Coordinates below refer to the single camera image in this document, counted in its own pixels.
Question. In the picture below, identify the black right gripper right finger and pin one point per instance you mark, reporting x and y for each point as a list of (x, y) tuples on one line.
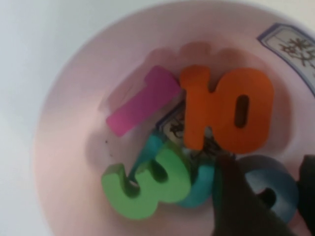
[(308, 191)]

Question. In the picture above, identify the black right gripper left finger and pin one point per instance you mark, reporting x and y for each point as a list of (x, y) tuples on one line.
[(233, 196)]

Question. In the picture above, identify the dark blue-grey wooden number nine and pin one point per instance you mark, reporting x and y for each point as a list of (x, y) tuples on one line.
[(265, 172)]

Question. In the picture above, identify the pink plastic bowl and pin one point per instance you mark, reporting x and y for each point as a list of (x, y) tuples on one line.
[(73, 123)]

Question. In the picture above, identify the blue wooden number two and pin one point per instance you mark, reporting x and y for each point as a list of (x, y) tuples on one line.
[(199, 186)]

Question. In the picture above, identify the green wooden number three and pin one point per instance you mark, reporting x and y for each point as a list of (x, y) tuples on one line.
[(177, 167)]

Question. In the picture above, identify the orange wooden number ten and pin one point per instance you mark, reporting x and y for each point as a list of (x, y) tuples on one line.
[(197, 110)]

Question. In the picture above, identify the magenta wooden number one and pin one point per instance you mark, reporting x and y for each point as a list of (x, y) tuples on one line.
[(142, 103)]

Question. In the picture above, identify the paper label on pink rim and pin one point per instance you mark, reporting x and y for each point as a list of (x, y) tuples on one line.
[(290, 49)]

